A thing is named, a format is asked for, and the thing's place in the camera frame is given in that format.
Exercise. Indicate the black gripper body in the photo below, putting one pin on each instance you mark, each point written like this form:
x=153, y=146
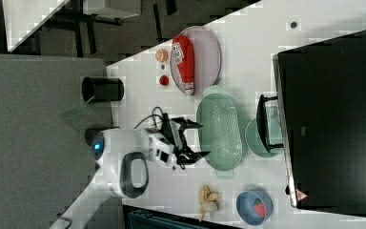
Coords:
x=172, y=129

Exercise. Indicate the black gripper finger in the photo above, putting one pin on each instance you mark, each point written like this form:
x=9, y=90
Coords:
x=195, y=156
x=191, y=124

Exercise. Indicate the mint green strainer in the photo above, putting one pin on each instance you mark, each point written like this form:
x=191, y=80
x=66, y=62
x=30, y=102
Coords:
x=220, y=134

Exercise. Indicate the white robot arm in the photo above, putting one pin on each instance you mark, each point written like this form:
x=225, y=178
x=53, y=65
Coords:
x=122, y=157

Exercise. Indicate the peeled banana toy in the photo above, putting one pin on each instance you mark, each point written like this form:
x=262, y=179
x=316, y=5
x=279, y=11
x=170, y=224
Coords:
x=207, y=200

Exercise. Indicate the red strawberry toy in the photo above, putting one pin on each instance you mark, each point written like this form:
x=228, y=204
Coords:
x=164, y=80

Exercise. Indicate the mint green cup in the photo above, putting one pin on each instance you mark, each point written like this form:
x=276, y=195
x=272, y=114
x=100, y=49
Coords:
x=254, y=140

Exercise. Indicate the blue bowl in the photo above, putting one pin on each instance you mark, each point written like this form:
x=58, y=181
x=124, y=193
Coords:
x=245, y=206

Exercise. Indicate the grey round plate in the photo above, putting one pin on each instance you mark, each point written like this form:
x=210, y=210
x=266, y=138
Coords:
x=207, y=58

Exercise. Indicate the orange slice toy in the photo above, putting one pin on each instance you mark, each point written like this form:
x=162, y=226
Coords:
x=161, y=55

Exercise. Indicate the red ketchup bottle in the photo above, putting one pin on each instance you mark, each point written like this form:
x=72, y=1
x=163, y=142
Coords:
x=183, y=61

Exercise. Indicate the black pot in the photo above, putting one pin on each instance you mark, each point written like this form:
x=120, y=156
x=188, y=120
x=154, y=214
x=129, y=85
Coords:
x=102, y=89

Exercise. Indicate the strawberry in blue bowl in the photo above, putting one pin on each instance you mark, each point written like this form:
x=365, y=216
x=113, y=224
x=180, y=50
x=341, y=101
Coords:
x=259, y=208

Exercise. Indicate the green spatula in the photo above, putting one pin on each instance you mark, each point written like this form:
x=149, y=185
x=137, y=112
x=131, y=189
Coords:
x=74, y=112

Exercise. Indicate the black silver toaster oven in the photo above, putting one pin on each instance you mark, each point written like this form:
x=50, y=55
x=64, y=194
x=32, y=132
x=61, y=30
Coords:
x=321, y=98

